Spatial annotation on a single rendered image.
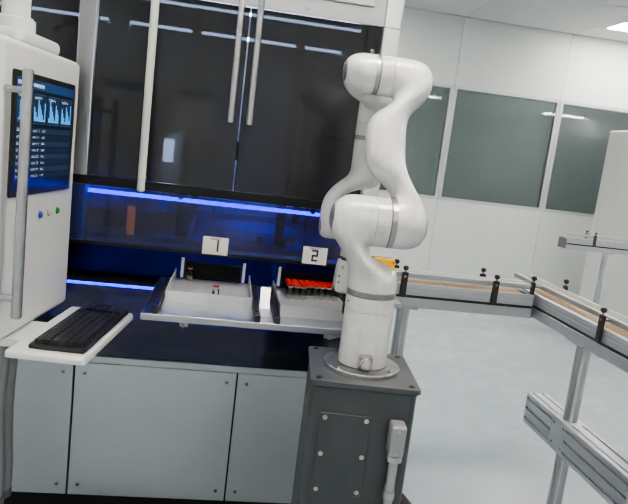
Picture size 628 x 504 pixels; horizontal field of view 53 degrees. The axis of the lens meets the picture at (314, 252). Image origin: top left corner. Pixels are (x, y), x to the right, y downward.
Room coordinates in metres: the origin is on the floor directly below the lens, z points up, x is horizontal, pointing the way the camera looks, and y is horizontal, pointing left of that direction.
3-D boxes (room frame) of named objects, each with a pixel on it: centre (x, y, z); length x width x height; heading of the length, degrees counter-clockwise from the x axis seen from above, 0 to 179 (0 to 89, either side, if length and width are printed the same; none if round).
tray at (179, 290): (2.02, 0.32, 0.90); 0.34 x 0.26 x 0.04; 8
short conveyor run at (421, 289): (2.40, -0.51, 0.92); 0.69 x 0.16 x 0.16; 98
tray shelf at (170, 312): (1.98, 0.14, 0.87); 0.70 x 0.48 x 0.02; 98
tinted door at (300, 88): (2.16, 0.08, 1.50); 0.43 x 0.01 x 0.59; 98
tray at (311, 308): (2.02, -0.02, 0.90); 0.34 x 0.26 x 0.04; 9
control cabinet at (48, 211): (1.73, 0.85, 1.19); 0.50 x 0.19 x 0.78; 2
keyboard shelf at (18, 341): (1.71, 0.67, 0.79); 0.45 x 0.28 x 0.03; 2
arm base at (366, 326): (1.52, -0.15, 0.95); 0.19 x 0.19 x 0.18
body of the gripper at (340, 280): (1.85, -0.12, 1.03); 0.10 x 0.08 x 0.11; 98
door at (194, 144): (2.10, 0.53, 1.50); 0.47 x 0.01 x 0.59; 98
